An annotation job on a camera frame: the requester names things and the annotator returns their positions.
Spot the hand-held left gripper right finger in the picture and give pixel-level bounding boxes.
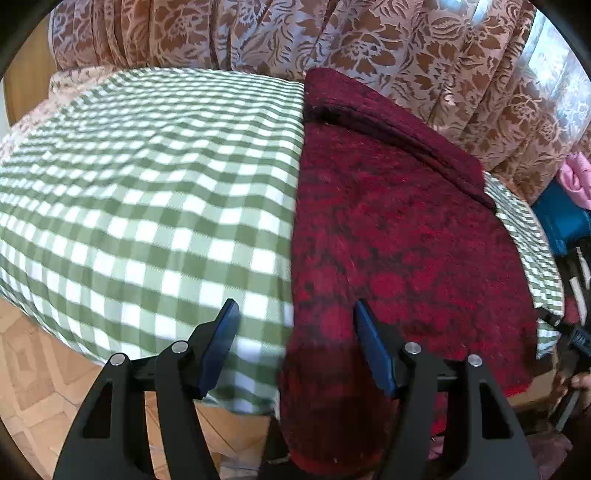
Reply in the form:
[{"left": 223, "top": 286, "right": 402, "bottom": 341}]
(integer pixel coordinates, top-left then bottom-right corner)
[{"left": 353, "top": 300, "right": 539, "bottom": 480}]

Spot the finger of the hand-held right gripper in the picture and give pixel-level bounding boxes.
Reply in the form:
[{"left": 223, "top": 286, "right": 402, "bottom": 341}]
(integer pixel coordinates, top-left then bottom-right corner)
[{"left": 536, "top": 306, "right": 566, "bottom": 329}]

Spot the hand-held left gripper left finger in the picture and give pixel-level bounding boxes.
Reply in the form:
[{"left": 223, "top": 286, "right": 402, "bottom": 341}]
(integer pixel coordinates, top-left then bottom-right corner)
[{"left": 53, "top": 298, "right": 240, "bottom": 480}]

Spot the dark red knitted sweater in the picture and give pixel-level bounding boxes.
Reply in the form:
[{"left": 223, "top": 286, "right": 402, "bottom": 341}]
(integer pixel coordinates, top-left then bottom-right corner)
[{"left": 277, "top": 68, "right": 539, "bottom": 478}]

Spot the black bag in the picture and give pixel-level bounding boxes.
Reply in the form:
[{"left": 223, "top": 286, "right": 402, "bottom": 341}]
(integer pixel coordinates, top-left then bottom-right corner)
[{"left": 556, "top": 247, "right": 591, "bottom": 326}]

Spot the cardboard box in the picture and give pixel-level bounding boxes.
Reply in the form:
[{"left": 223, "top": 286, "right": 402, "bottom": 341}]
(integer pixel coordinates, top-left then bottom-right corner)
[{"left": 508, "top": 362, "right": 571, "bottom": 409}]

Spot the pink cloth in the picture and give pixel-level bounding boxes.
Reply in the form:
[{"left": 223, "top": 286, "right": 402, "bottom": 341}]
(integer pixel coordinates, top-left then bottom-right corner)
[{"left": 558, "top": 154, "right": 591, "bottom": 206}]

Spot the green checked blanket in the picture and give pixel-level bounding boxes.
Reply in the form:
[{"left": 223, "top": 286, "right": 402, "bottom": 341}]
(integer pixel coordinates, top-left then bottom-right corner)
[{"left": 0, "top": 67, "right": 566, "bottom": 416}]

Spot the white lace curtain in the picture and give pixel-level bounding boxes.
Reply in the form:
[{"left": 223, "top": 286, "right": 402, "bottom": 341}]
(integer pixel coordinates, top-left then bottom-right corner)
[{"left": 524, "top": 9, "right": 591, "bottom": 155}]

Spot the pink floral bed sheet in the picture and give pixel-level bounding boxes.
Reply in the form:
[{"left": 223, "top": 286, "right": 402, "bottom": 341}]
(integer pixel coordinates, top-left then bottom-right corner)
[{"left": 0, "top": 65, "right": 123, "bottom": 160}]

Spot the brown floral curtain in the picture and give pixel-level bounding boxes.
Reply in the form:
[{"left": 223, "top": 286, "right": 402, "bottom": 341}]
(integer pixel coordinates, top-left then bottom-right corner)
[{"left": 48, "top": 0, "right": 578, "bottom": 204}]

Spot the wooden door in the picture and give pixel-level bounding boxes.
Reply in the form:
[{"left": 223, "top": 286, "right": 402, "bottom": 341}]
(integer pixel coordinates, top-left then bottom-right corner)
[{"left": 4, "top": 21, "right": 52, "bottom": 127}]

